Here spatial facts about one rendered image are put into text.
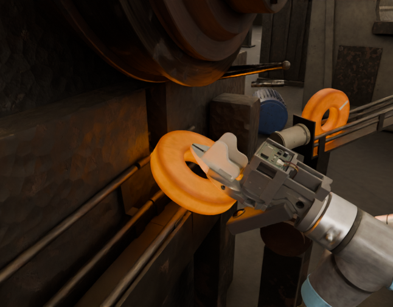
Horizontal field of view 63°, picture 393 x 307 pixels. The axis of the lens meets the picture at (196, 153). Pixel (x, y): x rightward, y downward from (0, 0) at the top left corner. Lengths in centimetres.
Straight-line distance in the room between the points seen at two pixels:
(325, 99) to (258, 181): 48
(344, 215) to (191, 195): 21
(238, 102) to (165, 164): 28
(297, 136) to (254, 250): 77
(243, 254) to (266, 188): 103
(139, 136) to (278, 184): 22
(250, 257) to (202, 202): 103
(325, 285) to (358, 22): 272
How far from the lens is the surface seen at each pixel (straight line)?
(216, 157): 49
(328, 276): 55
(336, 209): 48
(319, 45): 322
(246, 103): 69
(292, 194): 49
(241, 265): 143
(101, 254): 45
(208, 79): 47
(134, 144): 50
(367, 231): 49
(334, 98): 93
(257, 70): 55
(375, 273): 51
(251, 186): 48
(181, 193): 46
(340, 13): 316
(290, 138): 84
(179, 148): 51
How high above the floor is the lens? 98
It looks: 25 degrees down
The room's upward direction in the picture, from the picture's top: straight up
